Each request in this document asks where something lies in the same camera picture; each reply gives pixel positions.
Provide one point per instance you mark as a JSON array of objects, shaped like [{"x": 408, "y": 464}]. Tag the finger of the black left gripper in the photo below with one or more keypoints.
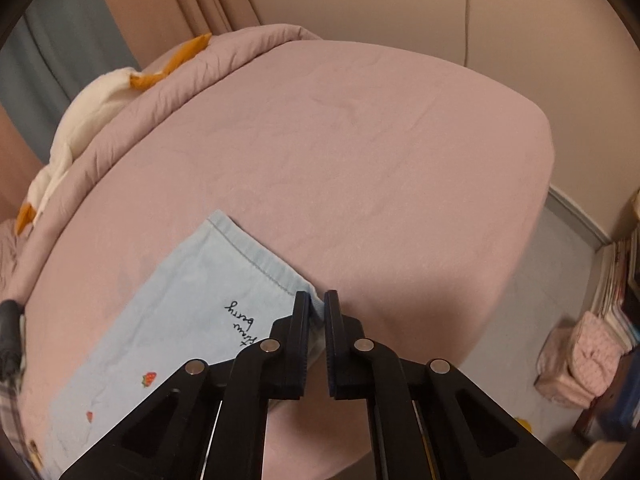
[{"x": 11, "y": 349}]

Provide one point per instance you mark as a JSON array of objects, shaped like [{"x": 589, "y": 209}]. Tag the light blue denim pants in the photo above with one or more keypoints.
[{"x": 218, "y": 292}]

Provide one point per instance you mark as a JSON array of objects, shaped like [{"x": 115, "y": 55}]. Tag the stack of books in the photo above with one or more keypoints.
[{"x": 616, "y": 297}]

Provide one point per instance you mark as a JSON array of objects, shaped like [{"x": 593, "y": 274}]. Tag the plaid pillow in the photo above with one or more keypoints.
[{"x": 11, "y": 420}]

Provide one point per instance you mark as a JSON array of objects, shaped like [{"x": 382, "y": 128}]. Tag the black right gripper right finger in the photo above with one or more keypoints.
[{"x": 428, "y": 421}]

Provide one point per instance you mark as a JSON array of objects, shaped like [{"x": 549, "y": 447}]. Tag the grey-blue curtain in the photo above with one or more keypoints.
[{"x": 56, "y": 49}]

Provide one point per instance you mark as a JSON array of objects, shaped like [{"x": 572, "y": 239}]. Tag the pink quilted bag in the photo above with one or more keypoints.
[{"x": 578, "y": 363}]

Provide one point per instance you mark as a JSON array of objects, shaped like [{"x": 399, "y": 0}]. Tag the white goose plush toy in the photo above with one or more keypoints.
[{"x": 93, "y": 108}]

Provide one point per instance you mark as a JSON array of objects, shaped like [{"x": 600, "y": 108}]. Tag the pink quilted comforter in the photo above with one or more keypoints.
[{"x": 224, "y": 55}]

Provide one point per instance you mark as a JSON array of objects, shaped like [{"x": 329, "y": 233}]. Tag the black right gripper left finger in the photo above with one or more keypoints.
[{"x": 207, "y": 421}]

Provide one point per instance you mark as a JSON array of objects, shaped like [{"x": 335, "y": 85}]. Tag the pink bed sheet mattress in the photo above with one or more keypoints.
[{"x": 408, "y": 184}]

